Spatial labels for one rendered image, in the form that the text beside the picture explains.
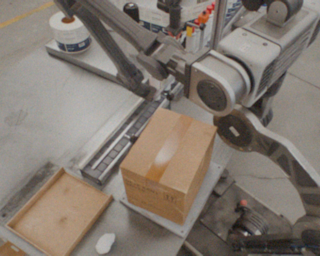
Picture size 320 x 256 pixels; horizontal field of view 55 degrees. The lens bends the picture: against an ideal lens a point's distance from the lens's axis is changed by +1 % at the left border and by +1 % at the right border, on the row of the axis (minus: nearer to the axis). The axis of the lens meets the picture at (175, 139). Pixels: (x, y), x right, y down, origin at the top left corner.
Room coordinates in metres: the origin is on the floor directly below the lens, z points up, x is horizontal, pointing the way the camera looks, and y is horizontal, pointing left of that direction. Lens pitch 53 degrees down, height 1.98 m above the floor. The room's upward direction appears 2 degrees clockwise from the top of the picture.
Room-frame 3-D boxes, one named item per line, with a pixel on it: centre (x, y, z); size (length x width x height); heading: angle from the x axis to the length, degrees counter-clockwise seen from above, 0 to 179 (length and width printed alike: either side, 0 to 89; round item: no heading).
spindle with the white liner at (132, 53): (1.43, 0.24, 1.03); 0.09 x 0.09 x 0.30
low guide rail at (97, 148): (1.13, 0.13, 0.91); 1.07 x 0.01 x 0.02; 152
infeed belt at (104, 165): (1.36, -0.04, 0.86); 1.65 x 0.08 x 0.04; 152
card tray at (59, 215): (0.49, 0.43, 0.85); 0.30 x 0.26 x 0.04; 152
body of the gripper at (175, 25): (1.38, 0.02, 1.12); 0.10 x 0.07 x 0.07; 151
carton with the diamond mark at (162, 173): (0.63, 0.01, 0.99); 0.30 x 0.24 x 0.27; 157
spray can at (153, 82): (1.09, 0.11, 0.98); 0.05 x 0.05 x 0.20
